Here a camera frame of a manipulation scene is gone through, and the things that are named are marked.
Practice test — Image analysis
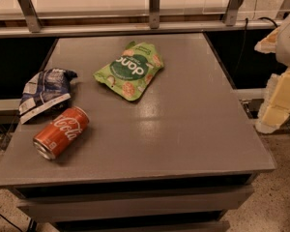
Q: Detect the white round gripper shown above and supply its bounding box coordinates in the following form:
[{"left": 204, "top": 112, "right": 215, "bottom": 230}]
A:
[{"left": 254, "top": 14, "right": 290, "bottom": 133}]

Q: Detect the red coca-cola can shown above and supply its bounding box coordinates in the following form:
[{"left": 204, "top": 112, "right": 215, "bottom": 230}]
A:
[{"left": 33, "top": 106, "right": 89, "bottom": 160}]

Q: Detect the grey drawer cabinet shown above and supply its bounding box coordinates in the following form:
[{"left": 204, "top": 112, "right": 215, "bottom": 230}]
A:
[{"left": 0, "top": 34, "right": 276, "bottom": 232}]

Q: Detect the green snack pouch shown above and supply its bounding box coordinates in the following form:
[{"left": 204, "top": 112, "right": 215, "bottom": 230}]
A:
[{"left": 94, "top": 42, "right": 164, "bottom": 102}]

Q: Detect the blue white chip bag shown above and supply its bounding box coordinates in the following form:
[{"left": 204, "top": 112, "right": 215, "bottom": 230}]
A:
[{"left": 18, "top": 68, "right": 77, "bottom": 124}]

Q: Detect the metal glass railing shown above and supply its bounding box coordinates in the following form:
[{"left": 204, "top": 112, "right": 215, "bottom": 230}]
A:
[{"left": 0, "top": 0, "right": 290, "bottom": 38}]

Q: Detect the black cable floor left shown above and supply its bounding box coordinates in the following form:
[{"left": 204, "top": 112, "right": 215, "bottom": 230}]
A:
[{"left": 0, "top": 206, "right": 37, "bottom": 232}]

